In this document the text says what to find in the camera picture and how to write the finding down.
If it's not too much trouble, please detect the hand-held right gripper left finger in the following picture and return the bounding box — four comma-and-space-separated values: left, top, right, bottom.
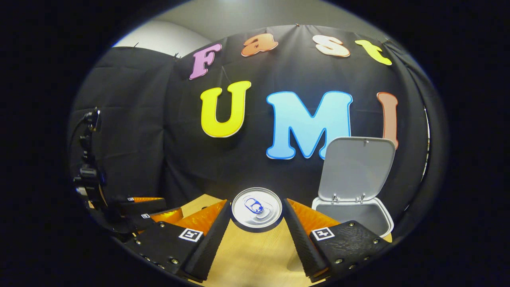
126, 199, 231, 283

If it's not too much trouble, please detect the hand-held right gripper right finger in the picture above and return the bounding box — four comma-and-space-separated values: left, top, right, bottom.
282, 198, 393, 283

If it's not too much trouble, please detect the silver pop can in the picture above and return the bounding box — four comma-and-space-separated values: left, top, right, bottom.
231, 187, 283, 233

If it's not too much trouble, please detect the white desktop garbage bin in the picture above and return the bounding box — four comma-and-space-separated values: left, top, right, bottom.
312, 137, 397, 238

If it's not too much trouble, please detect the wooden desktop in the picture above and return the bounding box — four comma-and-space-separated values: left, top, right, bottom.
179, 194, 393, 287

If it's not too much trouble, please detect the black backdrop cloth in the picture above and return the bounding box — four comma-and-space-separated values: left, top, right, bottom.
68, 25, 439, 232

